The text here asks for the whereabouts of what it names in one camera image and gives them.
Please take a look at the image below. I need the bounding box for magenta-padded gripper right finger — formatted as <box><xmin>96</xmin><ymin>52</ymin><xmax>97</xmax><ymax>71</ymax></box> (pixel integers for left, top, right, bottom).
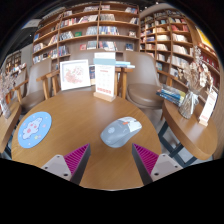
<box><xmin>131</xmin><ymin>143</ymin><xmax>184</xmax><ymax>185</ymax></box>

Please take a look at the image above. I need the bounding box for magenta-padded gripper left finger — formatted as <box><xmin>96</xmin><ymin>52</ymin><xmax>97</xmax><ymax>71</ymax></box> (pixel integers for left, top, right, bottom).
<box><xmin>41</xmin><ymin>143</ymin><xmax>92</xmax><ymax>185</ymax></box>

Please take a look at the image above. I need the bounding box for grey computer mouse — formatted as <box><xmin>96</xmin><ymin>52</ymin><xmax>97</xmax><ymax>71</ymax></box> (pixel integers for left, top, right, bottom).
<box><xmin>100</xmin><ymin>116</ymin><xmax>143</xmax><ymax>149</ymax></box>

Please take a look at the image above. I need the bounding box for round light blue mouse pad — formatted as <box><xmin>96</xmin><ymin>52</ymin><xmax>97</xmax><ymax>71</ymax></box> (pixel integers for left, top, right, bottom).
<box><xmin>17</xmin><ymin>111</ymin><xmax>53</xmax><ymax>149</ymax></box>

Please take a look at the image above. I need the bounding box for round wooden side table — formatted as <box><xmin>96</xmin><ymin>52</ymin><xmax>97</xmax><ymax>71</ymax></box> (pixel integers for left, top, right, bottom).
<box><xmin>0</xmin><ymin>99</ymin><xmax>23</xmax><ymax>154</ymax></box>
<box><xmin>158</xmin><ymin>98</ymin><xmax>218</xmax><ymax>168</ymax></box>

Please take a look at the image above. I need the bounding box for stack of books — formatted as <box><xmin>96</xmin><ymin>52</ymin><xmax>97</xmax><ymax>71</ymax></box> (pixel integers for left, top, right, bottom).
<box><xmin>155</xmin><ymin>84</ymin><xmax>187</xmax><ymax>108</ymax></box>

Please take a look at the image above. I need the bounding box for small white table sign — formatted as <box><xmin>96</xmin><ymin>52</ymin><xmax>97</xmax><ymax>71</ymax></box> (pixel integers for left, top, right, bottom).
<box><xmin>198</xmin><ymin>89</ymin><xmax>218</xmax><ymax>128</ymax></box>

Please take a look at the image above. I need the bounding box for white sign on wooden stand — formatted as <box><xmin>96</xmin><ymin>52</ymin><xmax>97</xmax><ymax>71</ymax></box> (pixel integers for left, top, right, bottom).
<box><xmin>93</xmin><ymin>64</ymin><xmax>117</xmax><ymax>103</ymax></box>

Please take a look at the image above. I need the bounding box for white framed pink flower picture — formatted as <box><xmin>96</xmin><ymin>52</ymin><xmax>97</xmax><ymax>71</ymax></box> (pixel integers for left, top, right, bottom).
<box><xmin>59</xmin><ymin>59</ymin><xmax>92</xmax><ymax>92</ymax></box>

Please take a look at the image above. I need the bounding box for dark blue book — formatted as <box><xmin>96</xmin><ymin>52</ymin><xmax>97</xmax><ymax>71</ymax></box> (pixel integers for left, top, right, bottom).
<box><xmin>88</xmin><ymin>64</ymin><xmax>97</xmax><ymax>81</ymax></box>

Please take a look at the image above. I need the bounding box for white and teal standing book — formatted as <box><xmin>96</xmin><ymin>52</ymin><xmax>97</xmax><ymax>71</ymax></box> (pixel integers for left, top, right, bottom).
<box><xmin>93</xmin><ymin>51</ymin><xmax>117</xmax><ymax>66</ymax></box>

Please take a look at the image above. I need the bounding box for distant wooden shelf unit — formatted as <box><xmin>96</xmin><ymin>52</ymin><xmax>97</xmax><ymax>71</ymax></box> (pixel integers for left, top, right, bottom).
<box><xmin>4</xmin><ymin>49</ymin><xmax>28</xmax><ymax>78</ymax></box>

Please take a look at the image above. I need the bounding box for curved wooden bookshelf with books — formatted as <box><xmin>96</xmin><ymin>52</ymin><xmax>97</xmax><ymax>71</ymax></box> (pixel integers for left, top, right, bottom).
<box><xmin>139</xmin><ymin>8</ymin><xmax>224</xmax><ymax>111</ymax></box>

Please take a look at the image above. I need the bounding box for wide wooden bookshelf with books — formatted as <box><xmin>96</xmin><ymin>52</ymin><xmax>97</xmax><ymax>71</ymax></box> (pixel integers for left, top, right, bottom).
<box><xmin>32</xmin><ymin>1</ymin><xmax>141</xmax><ymax>66</ymax></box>

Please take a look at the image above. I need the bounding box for white hanging ceiling panel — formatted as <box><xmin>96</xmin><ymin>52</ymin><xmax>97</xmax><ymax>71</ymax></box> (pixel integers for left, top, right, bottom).
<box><xmin>21</xmin><ymin>18</ymin><xmax>42</xmax><ymax>30</ymax></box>

